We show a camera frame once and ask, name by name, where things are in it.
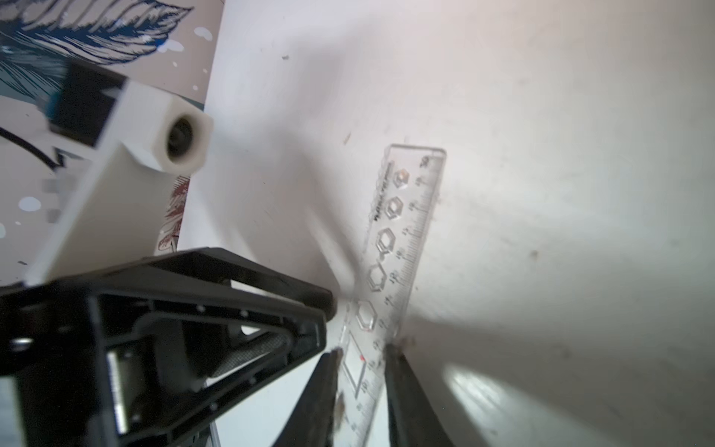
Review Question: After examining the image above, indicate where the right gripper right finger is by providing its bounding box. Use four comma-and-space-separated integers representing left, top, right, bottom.
385, 344, 454, 447

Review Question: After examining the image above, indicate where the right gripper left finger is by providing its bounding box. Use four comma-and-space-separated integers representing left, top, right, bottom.
273, 348, 343, 447

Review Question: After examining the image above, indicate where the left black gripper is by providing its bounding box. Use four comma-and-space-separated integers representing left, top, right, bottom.
1, 248, 335, 446

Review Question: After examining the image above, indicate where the clear shape stencil ruler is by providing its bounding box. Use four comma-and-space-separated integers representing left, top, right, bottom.
333, 145, 447, 446

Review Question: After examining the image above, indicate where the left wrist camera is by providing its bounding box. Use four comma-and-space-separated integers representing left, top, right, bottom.
23, 60, 214, 286

